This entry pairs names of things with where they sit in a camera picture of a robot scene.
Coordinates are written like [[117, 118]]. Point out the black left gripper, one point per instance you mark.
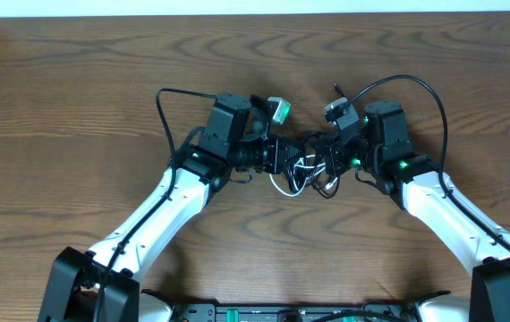
[[276, 155]]

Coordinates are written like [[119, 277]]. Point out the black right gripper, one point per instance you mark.
[[333, 154]]

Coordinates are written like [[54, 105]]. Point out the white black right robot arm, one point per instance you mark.
[[376, 142]]

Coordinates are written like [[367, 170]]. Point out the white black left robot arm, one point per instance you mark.
[[103, 283]]

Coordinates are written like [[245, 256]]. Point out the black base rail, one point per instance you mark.
[[211, 312]]

